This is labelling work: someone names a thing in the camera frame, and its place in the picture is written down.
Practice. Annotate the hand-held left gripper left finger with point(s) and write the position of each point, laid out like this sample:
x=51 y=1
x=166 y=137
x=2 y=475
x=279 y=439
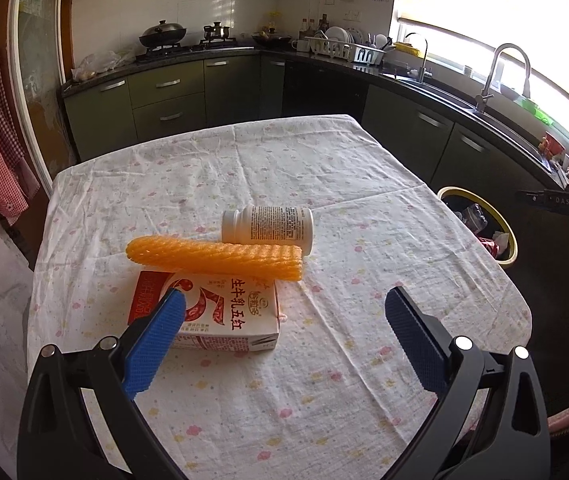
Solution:
x=157 y=345

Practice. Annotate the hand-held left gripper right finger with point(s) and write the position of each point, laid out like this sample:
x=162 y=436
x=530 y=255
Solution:
x=414 y=340

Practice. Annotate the red and white milk carton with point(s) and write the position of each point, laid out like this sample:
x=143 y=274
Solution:
x=234 y=310

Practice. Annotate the yellow rimmed black bin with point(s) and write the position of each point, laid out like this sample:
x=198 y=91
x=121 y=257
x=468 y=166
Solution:
x=513 y=247

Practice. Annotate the green plastic object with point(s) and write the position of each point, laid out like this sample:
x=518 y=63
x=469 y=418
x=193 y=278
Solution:
x=537 y=112

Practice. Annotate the orange foam net sleeve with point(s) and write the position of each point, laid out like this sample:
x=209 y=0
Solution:
x=214 y=257

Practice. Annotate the white paper towel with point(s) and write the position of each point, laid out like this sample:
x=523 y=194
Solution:
x=500 y=240

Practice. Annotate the red soda can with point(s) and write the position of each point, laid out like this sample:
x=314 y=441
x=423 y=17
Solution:
x=488 y=249

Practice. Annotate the large steel faucet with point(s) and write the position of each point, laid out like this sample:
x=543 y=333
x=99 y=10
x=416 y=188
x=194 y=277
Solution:
x=487 y=85

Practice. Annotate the white labelled plastic bottle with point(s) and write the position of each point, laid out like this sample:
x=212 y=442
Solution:
x=264 y=225

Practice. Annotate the kitchen sink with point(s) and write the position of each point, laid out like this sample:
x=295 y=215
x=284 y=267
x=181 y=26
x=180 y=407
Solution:
x=444 y=91

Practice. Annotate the small steel faucet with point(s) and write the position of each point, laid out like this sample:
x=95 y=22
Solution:
x=423 y=60

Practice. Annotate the white floral tablecloth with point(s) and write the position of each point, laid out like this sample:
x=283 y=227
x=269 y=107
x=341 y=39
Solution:
x=289 y=160

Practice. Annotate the yellow sponge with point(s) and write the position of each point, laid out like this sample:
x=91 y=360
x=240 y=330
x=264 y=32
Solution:
x=407 y=48

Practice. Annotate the olive kitchen base cabinets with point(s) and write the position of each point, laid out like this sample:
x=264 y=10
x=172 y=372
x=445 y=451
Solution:
x=174 y=105

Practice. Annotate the dark kitchen countertop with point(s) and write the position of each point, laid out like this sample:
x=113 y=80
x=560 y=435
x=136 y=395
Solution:
x=114 y=76

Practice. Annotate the white dish rack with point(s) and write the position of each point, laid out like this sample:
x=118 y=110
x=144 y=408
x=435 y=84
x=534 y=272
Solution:
x=344 y=52

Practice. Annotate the glass sliding door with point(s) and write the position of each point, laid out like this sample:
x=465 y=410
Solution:
x=39 y=85

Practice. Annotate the clear plastic bag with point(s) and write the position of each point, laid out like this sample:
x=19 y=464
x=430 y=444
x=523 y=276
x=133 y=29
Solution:
x=99 y=65

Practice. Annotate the stack of white plates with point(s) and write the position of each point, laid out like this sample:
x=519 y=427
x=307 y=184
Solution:
x=342 y=36

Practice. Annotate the gas stove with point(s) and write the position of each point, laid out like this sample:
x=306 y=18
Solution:
x=189 y=49

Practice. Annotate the dark wok with lid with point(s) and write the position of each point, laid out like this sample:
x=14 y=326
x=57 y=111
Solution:
x=162 y=35

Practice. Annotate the row of condiment bottles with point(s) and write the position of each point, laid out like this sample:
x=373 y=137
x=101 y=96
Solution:
x=314 y=27

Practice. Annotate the white cup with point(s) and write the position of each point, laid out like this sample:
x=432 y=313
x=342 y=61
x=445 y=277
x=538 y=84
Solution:
x=300 y=45

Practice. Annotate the dark frying pan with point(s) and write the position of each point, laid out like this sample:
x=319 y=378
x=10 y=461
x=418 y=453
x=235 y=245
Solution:
x=272 y=38

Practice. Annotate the wall socket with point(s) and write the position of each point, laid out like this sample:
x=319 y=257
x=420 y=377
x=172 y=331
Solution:
x=352 y=14

